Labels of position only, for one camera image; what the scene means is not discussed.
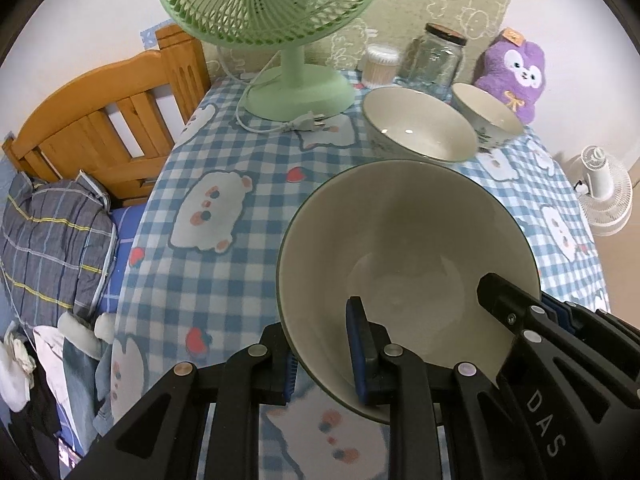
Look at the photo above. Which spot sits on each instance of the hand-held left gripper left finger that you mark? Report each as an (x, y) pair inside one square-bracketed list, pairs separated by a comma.
[(287, 375)]

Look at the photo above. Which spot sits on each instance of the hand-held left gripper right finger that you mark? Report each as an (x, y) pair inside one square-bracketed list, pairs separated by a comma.
[(357, 345)]

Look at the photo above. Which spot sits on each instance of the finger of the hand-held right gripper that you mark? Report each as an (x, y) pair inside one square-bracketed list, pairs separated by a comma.
[(557, 312), (507, 300)]

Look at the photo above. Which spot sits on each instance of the cream floral bowl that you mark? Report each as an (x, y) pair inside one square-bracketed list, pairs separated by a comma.
[(420, 130), (400, 240), (492, 110)]

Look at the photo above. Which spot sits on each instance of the blue checkered tablecloth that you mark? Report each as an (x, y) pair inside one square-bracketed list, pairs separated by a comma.
[(225, 270)]

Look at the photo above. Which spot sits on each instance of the white standing fan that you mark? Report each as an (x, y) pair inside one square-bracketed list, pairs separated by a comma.
[(600, 180)]

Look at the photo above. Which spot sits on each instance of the denim cloth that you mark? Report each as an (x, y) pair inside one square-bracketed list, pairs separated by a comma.
[(87, 390)]

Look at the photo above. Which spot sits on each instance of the white fluffy cloth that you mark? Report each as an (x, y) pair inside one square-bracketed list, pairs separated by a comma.
[(85, 332)]

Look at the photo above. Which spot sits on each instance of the blue bed sheet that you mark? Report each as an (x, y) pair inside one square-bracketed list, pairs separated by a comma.
[(125, 220)]

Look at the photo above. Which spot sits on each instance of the purple plush toy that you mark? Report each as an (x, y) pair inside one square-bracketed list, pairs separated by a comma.
[(520, 70)]

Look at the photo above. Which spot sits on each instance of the glass jar with black lid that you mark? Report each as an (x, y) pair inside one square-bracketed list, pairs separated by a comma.
[(432, 60)]

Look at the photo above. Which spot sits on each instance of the green desk fan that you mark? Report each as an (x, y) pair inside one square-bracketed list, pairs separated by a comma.
[(295, 90)]

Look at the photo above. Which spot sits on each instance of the cotton swab container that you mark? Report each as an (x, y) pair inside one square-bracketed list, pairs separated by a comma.
[(380, 67)]

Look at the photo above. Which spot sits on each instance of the striped grey cushion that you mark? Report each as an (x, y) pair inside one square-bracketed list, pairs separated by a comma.
[(45, 240)]

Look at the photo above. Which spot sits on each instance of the wooden bed headboard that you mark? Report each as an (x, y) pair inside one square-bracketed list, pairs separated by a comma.
[(75, 130)]

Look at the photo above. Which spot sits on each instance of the green cartoon wall mat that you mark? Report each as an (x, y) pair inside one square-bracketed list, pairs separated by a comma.
[(465, 5)]

